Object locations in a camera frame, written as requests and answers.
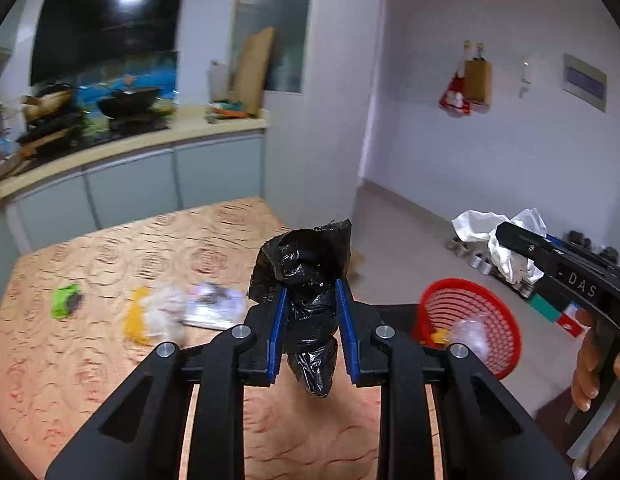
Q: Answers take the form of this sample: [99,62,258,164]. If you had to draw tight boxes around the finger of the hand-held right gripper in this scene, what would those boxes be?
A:
[495,221,559,273]
[545,234,606,268]

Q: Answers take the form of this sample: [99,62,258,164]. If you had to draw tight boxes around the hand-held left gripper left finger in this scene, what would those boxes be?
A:
[44,284,291,480]

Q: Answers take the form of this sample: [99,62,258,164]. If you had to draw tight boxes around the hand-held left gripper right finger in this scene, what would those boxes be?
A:
[334,279,581,480]

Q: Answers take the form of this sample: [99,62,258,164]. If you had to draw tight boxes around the white plastic bag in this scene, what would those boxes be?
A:
[451,207,548,286]

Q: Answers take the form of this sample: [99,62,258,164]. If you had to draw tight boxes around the black plastic bag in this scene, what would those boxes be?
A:
[247,218,354,398]

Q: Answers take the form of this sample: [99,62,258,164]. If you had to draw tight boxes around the red plastic basket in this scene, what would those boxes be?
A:
[411,278,522,381]

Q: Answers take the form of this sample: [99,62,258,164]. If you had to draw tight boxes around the clear plastic bag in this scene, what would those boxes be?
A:
[447,312,491,361]

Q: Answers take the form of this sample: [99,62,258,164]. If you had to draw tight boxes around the person's right hand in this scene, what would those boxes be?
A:
[571,307,605,411]

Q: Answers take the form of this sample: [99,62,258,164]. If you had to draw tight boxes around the green white red box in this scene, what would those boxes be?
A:
[527,292,583,336]

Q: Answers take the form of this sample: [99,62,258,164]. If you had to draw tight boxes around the crumpled clear yellow wrapper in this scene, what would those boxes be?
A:
[122,282,188,346]

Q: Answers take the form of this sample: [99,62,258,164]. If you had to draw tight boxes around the hanging red bag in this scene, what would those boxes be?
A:
[438,42,473,117]

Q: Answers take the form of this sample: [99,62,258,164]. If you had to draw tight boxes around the hanging wooden board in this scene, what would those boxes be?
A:
[462,42,492,106]

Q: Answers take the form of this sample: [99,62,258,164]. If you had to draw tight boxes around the grey kitchen counter cabinet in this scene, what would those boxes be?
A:
[0,112,268,261]

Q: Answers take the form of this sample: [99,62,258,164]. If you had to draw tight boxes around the green snack packet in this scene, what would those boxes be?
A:
[51,284,83,318]

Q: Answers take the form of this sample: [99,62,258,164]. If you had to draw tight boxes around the orange kitchen utensils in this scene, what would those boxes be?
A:
[205,100,253,123]

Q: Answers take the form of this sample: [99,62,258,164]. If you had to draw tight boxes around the clear plastic bottle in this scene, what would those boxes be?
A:
[208,60,231,103]

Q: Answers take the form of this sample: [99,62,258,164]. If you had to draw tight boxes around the leaning wooden cutting board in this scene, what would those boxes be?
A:
[232,26,276,117]

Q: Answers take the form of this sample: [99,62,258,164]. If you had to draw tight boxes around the black wok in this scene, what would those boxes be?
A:
[97,87,162,118]

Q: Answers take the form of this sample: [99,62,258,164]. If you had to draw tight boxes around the blue backsplash panel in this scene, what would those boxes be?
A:
[72,51,180,121]

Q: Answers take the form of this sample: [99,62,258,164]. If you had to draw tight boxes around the black gas stove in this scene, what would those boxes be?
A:
[15,110,171,148]

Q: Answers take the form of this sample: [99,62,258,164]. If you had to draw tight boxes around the black range hood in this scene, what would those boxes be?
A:
[30,0,187,86]

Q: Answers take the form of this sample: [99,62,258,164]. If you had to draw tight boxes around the grey framed wall panel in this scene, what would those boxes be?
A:
[562,52,608,113]

